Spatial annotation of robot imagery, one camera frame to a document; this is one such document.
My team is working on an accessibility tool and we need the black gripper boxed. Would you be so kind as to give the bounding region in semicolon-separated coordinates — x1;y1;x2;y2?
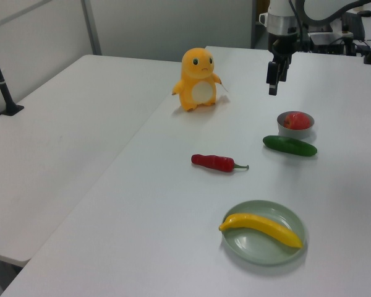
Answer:
266;30;297;96

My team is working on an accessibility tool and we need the red chili pepper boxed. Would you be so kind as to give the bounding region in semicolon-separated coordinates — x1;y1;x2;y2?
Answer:
190;153;250;174

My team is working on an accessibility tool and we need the pale green plastic plate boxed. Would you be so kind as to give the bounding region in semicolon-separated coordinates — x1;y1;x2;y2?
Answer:
221;199;309;266

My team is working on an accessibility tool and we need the red toy apple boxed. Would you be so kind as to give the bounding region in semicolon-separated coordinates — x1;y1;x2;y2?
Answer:
283;111;312;130

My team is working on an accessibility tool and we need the small grey round bowl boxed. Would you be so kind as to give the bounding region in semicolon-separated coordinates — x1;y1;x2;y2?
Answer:
276;111;315;140

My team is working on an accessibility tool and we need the green toy cucumber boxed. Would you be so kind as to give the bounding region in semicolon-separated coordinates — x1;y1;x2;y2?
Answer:
262;135;318;157

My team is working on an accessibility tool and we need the orange plush dragon toy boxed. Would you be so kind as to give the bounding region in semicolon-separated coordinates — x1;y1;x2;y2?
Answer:
172;47;223;113

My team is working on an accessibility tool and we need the yellow toy banana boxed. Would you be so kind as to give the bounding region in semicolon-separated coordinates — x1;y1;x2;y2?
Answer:
218;212;303;249

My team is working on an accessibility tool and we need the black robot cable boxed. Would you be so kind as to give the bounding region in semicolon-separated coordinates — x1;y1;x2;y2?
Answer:
288;0;310;53

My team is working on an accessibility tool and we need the grey partition post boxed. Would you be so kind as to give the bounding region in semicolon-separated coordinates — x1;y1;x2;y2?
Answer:
80;0;102;56

